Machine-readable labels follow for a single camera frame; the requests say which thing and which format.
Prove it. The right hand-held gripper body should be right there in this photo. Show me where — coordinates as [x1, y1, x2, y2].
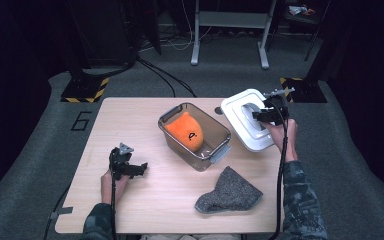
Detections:
[263, 87, 296, 126]

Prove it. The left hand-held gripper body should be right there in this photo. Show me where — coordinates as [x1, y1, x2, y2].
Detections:
[109, 142, 138, 178]

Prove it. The white box lid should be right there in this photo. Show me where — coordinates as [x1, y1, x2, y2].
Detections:
[220, 88, 278, 153]

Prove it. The orange plush toy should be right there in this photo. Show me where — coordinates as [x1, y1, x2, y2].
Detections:
[164, 111, 204, 151]

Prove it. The grey fluffy cloth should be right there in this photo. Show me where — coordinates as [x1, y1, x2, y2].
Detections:
[194, 165, 264, 214]

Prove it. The person's left hand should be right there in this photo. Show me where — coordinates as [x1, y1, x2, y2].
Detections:
[100, 169, 130, 205]

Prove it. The person's right hand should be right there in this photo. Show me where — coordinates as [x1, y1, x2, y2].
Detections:
[267, 119, 299, 163]

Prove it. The black striped stand base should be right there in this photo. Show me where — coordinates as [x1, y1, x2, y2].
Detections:
[60, 76, 110, 104]
[279, 77, 328, 104]

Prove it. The grey tape strip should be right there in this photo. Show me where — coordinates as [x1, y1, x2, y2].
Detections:
[49, 206, 74, 220]

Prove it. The black side table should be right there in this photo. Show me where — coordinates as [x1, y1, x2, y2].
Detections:
[269, 0, 324, 62]

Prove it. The white metal stand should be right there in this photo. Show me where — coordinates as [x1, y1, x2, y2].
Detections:
[190, 0, 278, 70]

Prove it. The white and orange clutter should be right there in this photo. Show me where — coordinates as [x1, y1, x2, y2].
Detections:
[288, 4, 316, 17]

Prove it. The black equipment cabinet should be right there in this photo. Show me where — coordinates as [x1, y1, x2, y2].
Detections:
[67, 0, 138, 68]

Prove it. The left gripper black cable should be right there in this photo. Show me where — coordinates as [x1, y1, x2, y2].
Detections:
[109, 149, 118, 240]

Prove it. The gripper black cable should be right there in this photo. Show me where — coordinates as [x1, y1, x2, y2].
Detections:
[268, 99, 289, 240]
[109, 149, 118, 240]

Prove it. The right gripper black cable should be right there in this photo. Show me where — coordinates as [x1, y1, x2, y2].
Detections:
[268, 99, 289, 240]

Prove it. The thin black cable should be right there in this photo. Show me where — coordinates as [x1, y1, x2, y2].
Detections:
[41, 186, 71, 240]

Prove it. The black floor cable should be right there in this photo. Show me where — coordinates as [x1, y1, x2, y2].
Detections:
[139, 59, 198, 98]
[136, 58, 177, 98]

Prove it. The white floor cable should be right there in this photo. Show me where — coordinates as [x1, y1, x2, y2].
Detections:
[139, 0, 214, 53]

